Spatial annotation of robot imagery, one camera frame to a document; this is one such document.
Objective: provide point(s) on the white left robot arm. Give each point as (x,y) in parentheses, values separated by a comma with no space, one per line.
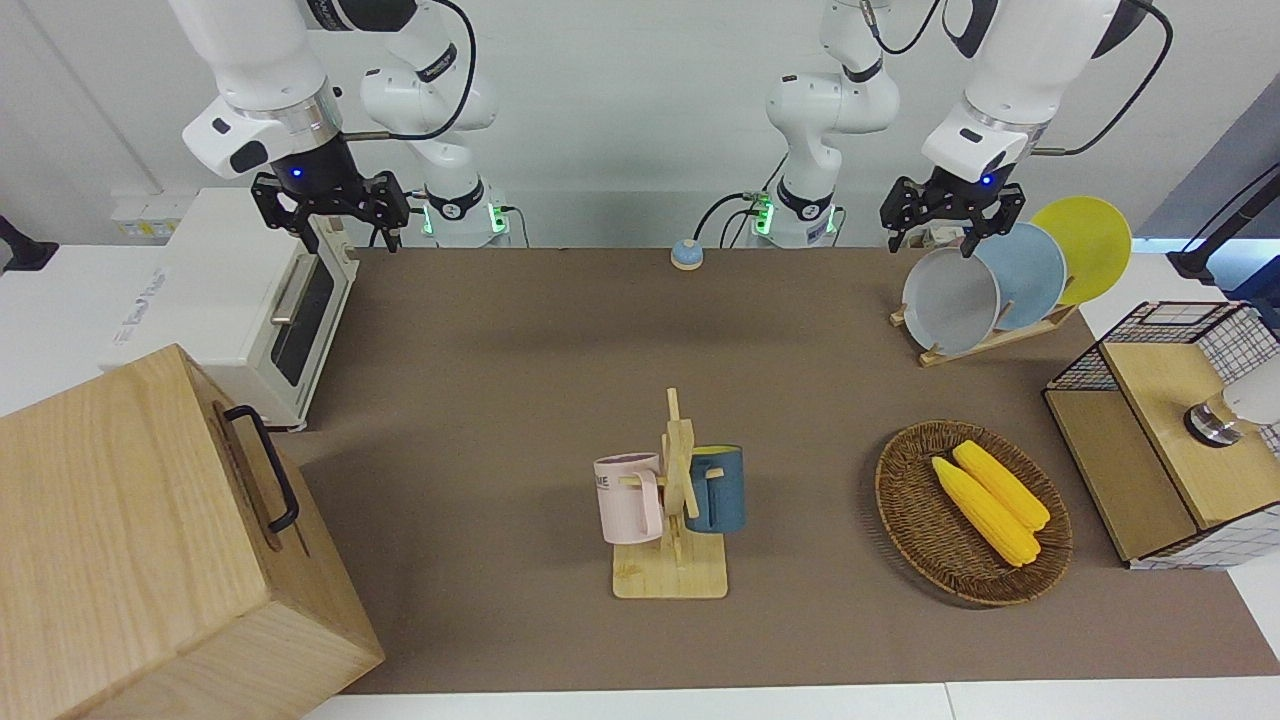
(1020,70)

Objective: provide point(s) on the wooden drawer cabinet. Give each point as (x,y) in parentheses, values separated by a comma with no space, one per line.
(130,560)

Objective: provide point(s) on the light blue plate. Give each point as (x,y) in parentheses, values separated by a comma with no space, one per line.
(1035,270)

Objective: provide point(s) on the wooden mug tree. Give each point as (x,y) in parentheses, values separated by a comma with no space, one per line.
(670,580)

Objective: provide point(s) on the low wooden plate rack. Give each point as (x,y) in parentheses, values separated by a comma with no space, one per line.
(985,345)

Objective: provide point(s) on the white lamp with metal socket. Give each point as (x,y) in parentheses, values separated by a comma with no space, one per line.
(1250,400)

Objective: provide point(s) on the small blue dome bell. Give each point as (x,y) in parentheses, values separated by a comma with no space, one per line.
(686,254)

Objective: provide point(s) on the pink mug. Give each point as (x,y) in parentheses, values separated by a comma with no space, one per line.
(625,500)

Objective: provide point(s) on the white wall power strip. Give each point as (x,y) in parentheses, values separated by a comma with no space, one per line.
(150,220)

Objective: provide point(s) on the brown table mat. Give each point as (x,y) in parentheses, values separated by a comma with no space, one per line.
(500,400)

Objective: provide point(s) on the yellow corn cob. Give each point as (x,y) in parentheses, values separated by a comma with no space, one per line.
(985,515)
(1000,485)

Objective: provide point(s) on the dark blue mug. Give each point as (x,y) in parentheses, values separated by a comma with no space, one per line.
(720,495)

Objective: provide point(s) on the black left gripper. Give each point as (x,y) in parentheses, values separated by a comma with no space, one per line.
(960,197)

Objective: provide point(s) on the white toaster oven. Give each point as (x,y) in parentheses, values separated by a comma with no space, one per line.
(220,290)

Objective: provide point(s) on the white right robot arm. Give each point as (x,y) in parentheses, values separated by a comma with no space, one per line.
(250,60)

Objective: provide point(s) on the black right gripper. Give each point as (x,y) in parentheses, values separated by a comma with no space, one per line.
(320,185)

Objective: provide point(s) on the brown wicker basket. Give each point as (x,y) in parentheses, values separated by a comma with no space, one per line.
(915,520)

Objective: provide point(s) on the gray plate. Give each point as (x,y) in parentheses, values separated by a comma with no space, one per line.
(950,300)

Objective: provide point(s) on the yellow plate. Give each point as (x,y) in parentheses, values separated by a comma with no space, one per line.
(1090,240)

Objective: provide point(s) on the black clamp mount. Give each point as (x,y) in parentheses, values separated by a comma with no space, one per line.
(25,250)

